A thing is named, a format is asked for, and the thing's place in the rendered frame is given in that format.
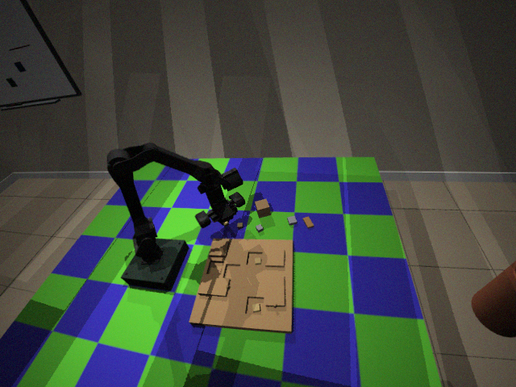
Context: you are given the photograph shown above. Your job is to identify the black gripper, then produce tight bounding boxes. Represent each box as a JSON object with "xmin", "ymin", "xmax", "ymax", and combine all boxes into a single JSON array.
[{"xmin": 194, "ymin": 192, "xmax": 245, "ymax": 228}]

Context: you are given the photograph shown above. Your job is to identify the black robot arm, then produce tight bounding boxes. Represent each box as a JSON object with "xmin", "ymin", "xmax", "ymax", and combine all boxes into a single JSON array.
[{"xmin": 107, "ymin": 143, "xmax": 243, "ymax": 264}]

